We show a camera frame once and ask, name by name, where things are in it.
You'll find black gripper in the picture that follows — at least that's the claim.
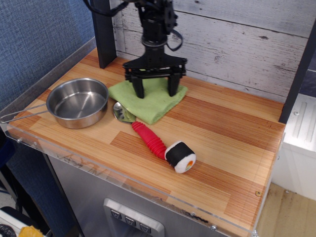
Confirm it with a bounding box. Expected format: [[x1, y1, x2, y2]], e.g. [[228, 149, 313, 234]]
[[123, 46, 187, 98]]

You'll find green towel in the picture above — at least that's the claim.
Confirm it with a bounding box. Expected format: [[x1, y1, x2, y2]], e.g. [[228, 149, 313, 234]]
[[109, 78, 188, 125]]

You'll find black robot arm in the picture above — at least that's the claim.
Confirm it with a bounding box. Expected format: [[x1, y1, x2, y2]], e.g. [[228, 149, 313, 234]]
[[123, 0, 187, 98]]

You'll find plush sushi roll toy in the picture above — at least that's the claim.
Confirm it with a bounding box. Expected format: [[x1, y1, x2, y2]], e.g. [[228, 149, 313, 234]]
[[165, 141, 197, 174]]

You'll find stainless steel cabinet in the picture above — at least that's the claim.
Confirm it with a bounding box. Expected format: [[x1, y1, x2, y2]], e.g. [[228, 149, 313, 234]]
[[48, 156, 223, 237]]

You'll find silver button panel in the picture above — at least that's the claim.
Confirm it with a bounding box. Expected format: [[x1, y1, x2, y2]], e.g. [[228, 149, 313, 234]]
[[103, 198, 165, 237]]

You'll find clear acrylic edge guard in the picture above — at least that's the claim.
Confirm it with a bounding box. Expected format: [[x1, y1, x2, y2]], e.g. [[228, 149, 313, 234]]
[[3, 116, 285, 237]]

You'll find white appliance at right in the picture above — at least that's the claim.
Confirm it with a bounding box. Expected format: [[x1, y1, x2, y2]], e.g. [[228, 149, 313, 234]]
[[272, 94, 316, 200]]

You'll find yellow object bottom left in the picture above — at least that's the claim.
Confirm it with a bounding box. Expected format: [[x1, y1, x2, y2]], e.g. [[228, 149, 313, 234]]
[[18, 226, 44, 237]]

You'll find spoon with red handle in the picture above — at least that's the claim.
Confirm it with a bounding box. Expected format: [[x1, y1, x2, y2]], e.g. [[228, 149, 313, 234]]
[[113, 102, 166, 159]]

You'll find dark vertical post left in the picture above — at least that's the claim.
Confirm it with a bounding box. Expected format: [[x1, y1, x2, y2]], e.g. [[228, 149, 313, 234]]
[[92, 12, 117, 69]]

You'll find dark vertical post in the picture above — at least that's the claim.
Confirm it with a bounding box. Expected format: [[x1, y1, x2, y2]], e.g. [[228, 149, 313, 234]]
[[92, 12, 117, 69], [278, 0, 316, 123]]

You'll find metal pot with wire handle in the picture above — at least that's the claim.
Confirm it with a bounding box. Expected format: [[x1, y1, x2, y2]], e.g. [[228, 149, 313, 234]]
[[0, 78, 109, 129]]

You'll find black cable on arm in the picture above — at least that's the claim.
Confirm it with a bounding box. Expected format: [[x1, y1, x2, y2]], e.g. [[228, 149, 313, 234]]
[[82, 0, 185, 52]]

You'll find dark vertical post right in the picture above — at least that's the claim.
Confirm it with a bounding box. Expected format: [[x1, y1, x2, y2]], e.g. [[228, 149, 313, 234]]
[[278, 0, 316, 123]]

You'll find black corrugated hose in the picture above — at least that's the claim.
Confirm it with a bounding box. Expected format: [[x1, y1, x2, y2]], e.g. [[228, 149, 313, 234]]
[[0, 223, 20, 237]]

